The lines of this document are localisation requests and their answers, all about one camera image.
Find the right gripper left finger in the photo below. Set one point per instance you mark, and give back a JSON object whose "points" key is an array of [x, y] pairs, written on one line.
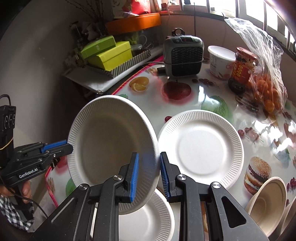
{"points": [[92, 212]]}

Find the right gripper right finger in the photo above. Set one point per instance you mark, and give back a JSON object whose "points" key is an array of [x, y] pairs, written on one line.
{"points": [[226, 218]]}

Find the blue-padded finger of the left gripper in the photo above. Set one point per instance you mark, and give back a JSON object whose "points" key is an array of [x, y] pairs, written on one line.
{"points": [[52, 153]]}

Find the beige paper bowl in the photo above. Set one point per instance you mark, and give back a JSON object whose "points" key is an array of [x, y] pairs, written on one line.
{"points": [[287, 216], [267, 205]]}

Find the white paper plate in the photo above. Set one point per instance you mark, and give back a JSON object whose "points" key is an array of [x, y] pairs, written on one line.
{"points": [[154, 221], [204, 146], [104, 135]]}

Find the checkered sleeve forearm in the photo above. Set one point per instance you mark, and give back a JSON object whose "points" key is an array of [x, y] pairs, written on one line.
{"points": [[22, 220]]}

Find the left hand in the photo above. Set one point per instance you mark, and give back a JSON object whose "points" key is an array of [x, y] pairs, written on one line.
{"points": [[26, 190]]}

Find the black controller box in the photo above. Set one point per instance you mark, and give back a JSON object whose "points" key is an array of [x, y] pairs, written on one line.
{"points": [[8, 117]]}

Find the grey side shelf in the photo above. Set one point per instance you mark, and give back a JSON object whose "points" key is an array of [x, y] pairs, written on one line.
{"points": [[99, 83]]}

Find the bright green flat box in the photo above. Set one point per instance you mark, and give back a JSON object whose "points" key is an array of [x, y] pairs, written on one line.
{"points": [[98, 46]]}

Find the yellow-green box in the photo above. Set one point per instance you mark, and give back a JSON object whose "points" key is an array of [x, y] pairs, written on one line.
{"points": [[113, 57]]}

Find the striped tray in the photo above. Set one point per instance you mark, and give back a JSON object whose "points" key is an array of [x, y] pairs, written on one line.
{"points": [[122, 67]]}

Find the glass jar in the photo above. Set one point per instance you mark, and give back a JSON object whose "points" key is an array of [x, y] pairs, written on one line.
{"points": [[136, 49]]}

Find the bag of oranges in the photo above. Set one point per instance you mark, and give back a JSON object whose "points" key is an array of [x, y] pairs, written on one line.
{"points": [[265, 79]]}

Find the orange round lid container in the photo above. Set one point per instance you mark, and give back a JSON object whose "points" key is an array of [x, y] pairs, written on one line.
{"points": [[133, 24]]}

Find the grey portable heater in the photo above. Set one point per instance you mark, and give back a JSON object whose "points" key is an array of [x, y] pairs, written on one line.
{"points": [[183, 55]]}

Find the red-label sauce jar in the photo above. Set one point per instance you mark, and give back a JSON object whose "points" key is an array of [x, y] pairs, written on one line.
{"points": [[243, 67]]}

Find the white yogurt tub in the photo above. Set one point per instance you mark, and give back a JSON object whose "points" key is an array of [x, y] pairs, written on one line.
{"points": [[221, 62]]}

